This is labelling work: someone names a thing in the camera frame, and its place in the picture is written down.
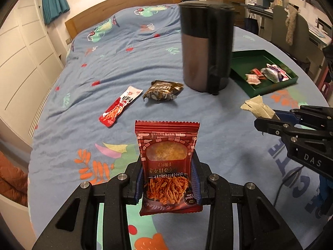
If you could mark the person in orange jacket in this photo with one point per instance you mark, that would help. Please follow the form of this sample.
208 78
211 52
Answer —
13 182

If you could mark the pink My Melody snack pack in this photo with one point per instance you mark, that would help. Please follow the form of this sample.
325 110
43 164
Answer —
282 75

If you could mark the blue patterned bed cover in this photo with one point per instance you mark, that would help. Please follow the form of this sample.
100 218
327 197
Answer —
134 71

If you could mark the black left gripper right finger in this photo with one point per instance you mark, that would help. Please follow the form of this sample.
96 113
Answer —
260 224

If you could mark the blue white gloved right hand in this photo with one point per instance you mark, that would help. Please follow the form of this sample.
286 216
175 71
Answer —
324 197

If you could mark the grey desk chair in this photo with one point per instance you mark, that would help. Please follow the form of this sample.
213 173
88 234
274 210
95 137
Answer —
299 50

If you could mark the green tray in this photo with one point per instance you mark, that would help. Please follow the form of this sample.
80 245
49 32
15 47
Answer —
258 72

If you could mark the white wardrobe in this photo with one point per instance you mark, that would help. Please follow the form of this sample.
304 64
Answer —
29 68

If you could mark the wooden headboard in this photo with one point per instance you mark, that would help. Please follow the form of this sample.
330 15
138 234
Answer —
103 10

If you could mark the brown gold snack bag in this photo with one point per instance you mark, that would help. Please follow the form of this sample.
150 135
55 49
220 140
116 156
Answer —
163 90

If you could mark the white desk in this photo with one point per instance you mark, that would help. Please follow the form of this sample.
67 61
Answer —
320 27

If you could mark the blue white snack pack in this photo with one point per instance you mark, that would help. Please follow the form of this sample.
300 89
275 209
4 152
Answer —
270 75

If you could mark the beige scarf on chair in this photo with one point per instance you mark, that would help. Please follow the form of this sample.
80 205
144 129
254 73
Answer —
291 24

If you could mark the red and white snack stick pack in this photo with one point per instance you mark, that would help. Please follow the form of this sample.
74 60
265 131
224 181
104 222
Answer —
109 117

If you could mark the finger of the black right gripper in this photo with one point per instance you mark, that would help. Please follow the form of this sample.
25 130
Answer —
282 127
293 116

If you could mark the small pink striped snack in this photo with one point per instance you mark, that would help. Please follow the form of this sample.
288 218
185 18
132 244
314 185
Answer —
252 79

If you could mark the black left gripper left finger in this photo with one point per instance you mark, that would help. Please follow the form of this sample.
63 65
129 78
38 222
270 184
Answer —
75 224

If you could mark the beige foil snack pack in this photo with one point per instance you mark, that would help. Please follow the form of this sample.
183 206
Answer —
258 108

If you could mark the dark red noodle snack pack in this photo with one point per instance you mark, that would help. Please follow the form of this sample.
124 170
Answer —
166 149

